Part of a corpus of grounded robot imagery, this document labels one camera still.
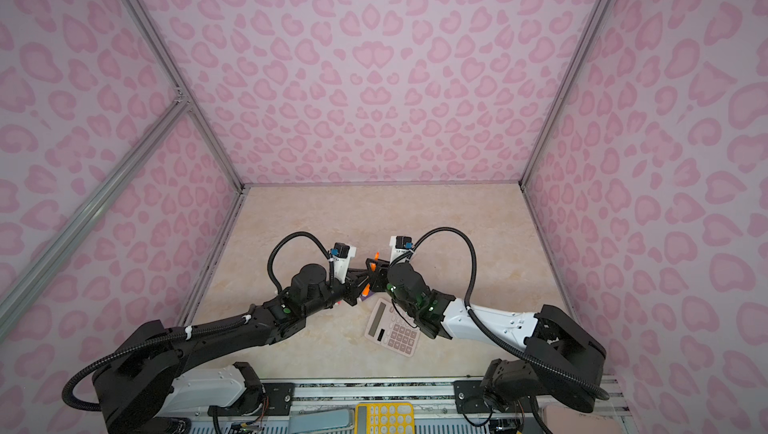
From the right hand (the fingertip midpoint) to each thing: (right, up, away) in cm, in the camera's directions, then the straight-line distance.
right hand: (367, 261), depth 78 cm
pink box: (+46, -36, -8) cm, 59 cm away
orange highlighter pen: (0, -8, 0) cm, 8 cm away
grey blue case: (-9, -35, -9) cm, 37 cm away
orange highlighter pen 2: (+2, -1, 0) cm, 2 cm away
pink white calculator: (+7, -20, +5) cm, 21 cm away
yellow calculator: (+5, -35, -9) cm, 36 cm away
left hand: (+2, -2, 0) cm, 3 cm away
